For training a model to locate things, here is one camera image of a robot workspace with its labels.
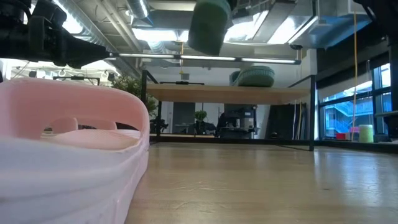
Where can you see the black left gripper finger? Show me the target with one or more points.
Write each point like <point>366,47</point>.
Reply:
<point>85,51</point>
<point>77,64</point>

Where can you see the green rubber slide sandal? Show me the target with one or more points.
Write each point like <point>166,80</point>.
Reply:
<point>208,28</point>
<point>255,77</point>

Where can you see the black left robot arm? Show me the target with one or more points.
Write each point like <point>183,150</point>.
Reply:
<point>12,37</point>

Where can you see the wooden shelf board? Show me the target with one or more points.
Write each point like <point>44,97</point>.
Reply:
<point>227,95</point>

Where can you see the black round ceiling lamp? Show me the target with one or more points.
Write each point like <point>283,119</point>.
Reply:
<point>32,74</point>

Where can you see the large green potted plant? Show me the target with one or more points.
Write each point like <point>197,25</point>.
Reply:
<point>130,85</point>

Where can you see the black horizontal bar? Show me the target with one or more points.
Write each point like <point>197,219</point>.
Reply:
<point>182,83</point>

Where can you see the long LED light bar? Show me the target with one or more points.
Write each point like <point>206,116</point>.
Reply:
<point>205,58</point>

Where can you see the small green potted plant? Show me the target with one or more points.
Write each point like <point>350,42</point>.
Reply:
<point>200,115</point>

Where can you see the black background equipment rack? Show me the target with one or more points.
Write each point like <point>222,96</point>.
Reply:
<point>239,115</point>

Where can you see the black framed window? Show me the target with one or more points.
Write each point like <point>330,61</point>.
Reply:
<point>342,115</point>

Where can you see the small red box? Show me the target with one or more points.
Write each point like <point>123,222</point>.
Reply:
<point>341,137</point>

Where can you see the small pink box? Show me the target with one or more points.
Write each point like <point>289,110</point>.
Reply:
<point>354,129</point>

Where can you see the lime green cylinder container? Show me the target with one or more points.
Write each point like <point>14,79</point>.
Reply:
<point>366,133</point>

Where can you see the silver spiral air duct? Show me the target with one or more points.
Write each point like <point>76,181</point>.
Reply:
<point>138,7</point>

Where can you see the grey wall vent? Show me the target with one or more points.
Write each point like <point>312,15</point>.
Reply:
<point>185,76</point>

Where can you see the dark leaning wall panel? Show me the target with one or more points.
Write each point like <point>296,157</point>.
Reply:
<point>281,121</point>

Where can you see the black rig post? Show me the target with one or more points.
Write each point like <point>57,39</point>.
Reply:
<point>393,93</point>

